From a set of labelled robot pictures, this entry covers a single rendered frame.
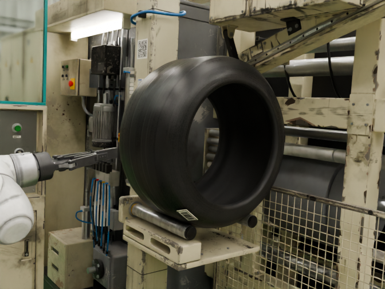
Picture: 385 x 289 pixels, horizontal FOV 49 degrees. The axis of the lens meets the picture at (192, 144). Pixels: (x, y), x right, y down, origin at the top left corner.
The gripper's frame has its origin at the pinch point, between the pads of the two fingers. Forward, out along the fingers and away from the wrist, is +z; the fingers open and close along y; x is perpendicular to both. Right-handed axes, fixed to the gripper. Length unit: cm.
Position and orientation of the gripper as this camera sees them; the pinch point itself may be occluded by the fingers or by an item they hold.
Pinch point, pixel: (105, 154)
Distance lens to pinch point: 124.6
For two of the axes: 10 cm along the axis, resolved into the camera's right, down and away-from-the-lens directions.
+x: 0.6, 9.8, 1.8
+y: -6.1, -1.0, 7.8
